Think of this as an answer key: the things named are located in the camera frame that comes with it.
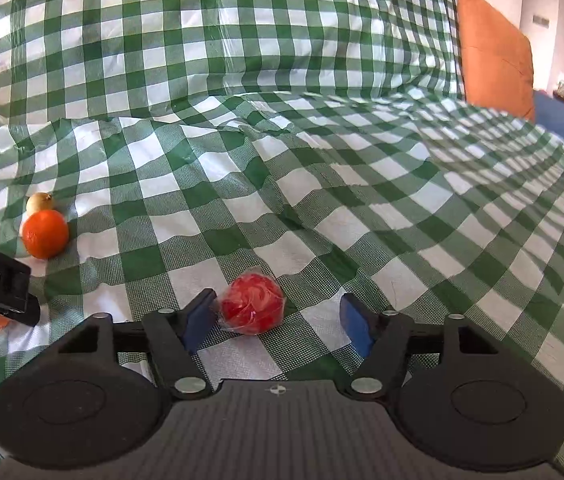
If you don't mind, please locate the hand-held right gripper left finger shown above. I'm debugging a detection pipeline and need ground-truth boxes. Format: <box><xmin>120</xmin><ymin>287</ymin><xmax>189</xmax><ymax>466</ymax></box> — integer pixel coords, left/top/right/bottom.
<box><xmin>54</xmin><ymin>287</ymin><xmax>223</xmax><ymax>401</ymax></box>

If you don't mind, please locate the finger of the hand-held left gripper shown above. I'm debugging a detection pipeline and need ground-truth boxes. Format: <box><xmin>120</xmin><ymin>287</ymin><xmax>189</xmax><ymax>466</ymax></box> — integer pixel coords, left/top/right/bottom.
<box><xmin>0</xmin><ymin>290</ymin><xmax>41</xmax><ymax>326</ymax></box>

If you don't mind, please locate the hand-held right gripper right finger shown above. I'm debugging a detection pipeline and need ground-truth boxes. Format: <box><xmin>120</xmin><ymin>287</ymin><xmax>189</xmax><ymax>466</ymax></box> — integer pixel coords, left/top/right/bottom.
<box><xmin>339</xmin><ymin>294</ymin><xmax>508</xmax><ymax>402</ymax></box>

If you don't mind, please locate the red plastic-wrapped ball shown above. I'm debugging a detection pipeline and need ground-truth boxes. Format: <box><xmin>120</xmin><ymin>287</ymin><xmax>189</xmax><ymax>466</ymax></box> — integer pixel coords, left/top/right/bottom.
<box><xmin>218</xmin><ymin>274</ymin><xmax>287</xmax><ymax>336</ymax></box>

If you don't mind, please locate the small yellow longan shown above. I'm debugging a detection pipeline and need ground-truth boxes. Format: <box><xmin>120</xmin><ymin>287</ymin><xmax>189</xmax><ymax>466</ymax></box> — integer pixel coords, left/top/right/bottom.
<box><xmin>26</xmin><ymin>192</ymin><xmax>56</xmax><ymax>216</ymax></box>

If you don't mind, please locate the green checked cloth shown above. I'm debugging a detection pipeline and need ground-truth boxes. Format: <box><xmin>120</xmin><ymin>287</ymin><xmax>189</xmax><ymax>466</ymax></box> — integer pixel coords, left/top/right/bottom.
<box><xmin>0</xmin><ymin>0</ymin><xmax>564</xmax><ymax>480</ymax></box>

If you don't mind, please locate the orange cushion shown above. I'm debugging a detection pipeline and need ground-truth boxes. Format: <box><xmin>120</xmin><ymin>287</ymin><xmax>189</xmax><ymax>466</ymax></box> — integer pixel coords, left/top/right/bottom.
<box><xmin>454</xmin><ymin>0</ymin><xmax>537</xmax><ymax>122</ymax></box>

